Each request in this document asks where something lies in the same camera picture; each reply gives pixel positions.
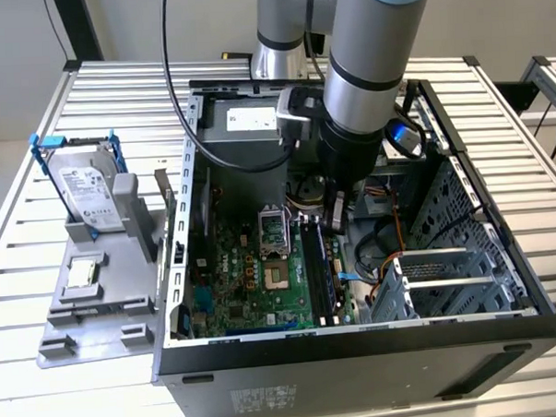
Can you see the grey parts rack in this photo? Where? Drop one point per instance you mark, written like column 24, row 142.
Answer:
column 119, row 280

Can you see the green motherboard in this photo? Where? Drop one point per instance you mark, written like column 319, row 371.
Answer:
column 226, row 284

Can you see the teal board connector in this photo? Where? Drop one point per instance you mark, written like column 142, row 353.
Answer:
column 202, row 298

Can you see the black round cooler fan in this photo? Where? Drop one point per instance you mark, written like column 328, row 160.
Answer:
column 310, row 191

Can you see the white power connector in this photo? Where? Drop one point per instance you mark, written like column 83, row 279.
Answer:
column 338, row 266

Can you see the black open PC case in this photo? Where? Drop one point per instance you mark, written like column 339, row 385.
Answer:
column 359, row 376

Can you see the grey power supply unit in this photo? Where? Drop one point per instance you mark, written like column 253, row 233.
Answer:
column 240, row 191

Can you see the black table corner cap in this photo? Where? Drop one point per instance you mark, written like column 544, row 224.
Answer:
column 71, row 65
column 470, row 60

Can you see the blue disk carrier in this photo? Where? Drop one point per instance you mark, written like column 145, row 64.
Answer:
column 49, row 141

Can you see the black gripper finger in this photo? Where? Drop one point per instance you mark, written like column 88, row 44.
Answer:
column 338, row 210

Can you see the black square chipset chip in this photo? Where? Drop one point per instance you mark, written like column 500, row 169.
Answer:
column 236, row 312

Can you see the CPU socket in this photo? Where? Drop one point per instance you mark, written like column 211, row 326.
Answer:
column 275, row 274

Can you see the black RAM slot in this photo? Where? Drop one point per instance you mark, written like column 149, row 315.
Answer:
column 317, row 271
column 311, row 271

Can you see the black metal bracket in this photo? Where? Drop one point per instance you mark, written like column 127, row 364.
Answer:
column 515, row 94

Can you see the small yellow black connector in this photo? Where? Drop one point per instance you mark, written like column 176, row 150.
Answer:
column 234, row 56

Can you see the perforated metal disk bay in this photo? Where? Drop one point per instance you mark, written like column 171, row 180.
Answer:
column 444, row 201

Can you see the silver CPU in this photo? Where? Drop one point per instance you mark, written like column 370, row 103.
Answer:
column 81, row 271

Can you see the aluminium frame table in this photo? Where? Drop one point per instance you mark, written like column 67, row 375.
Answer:
column 544, row 72

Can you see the black frame post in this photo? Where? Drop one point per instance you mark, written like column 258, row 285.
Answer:
column 78, row 28

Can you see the small pale board connector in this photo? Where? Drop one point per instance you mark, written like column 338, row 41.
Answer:
column 244, row 241

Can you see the silver hard disk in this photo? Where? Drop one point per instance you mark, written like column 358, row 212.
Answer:
column 85, row 189

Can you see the orange square inductor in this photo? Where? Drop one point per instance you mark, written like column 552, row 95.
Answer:
column 249, row 260
column 250, row 283
column 250, row 272

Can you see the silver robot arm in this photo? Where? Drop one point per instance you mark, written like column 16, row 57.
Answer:
column 372, row 52

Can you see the blue expansion slot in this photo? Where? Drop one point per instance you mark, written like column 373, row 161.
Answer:
column 260, row 328

